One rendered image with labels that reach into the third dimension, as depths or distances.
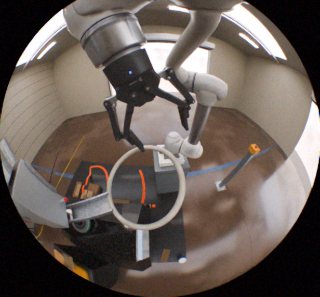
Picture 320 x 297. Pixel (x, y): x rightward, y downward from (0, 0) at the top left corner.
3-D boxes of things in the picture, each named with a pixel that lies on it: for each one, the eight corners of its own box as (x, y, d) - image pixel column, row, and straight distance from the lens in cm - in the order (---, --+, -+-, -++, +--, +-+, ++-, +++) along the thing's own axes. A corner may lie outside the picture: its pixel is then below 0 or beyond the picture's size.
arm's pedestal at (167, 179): (152, 172, 192) (148, 143, 129) (176, 169, 197) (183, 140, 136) (154, 196, 173) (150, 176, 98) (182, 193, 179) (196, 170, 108)
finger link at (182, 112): (176, 105, 24) (179, 104, 24) (181, 125, 28) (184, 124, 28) (182, 111, 21) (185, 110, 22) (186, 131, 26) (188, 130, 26)
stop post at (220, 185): (225, 189, 216) (263, 151, 148) (217, 191, 204) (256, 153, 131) (222, 180, 220) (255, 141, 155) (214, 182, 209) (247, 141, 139)
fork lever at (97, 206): (51, 228, 108) (47, 226, 106) (49, 207, 112) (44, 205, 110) (118, 217, 63) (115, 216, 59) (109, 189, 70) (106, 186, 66)
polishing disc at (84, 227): (91, 215, 98) (90, 215, 97) (87, 236, 101) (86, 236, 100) (75, 207, 111) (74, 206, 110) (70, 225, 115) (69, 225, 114)
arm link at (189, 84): (171, 64, 59) (196, 67, 55) (179, 75, 75) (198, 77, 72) (167, 86, 55) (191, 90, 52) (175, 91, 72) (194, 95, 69)
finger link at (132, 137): (131, 137, 21) (129, 138, 22) (145, 152, 26) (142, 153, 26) (130, 128, 24) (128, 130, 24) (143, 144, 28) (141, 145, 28)
